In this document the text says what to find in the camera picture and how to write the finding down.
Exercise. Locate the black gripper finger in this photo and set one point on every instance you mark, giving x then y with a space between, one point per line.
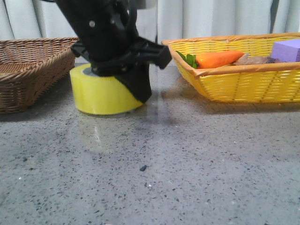
136 79

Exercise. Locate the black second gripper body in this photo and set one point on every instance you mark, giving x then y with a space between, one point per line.
108 37

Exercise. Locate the yellow tape roll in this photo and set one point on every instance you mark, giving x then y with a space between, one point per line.
100 95

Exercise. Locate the white curtain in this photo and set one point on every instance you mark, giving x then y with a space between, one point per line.
161 19

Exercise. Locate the orange toy carrot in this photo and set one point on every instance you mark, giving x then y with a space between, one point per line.
211 59

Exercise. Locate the brown wicker basket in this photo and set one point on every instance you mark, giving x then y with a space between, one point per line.
29 67

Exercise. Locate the brown toy potato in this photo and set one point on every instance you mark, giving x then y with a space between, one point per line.
255 60

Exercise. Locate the yellow wicker basket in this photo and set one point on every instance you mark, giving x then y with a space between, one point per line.
266 83

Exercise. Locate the purple foam block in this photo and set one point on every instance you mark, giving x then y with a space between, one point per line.
287 50

